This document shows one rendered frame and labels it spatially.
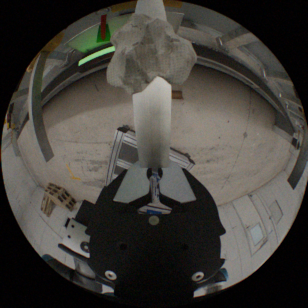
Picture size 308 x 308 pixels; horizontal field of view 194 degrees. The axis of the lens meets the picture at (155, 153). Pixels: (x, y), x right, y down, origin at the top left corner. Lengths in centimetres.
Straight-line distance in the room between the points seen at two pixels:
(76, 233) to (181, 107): 107
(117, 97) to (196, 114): 83
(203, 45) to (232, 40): 9
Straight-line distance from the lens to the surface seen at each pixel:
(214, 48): 35
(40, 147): 25
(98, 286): 51
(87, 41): 32
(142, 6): 16
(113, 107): 103
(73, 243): 31
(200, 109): 105
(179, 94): 89
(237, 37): 32
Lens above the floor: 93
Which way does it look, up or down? 60 degrees down
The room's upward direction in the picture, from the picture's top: 180 degrees clockwise
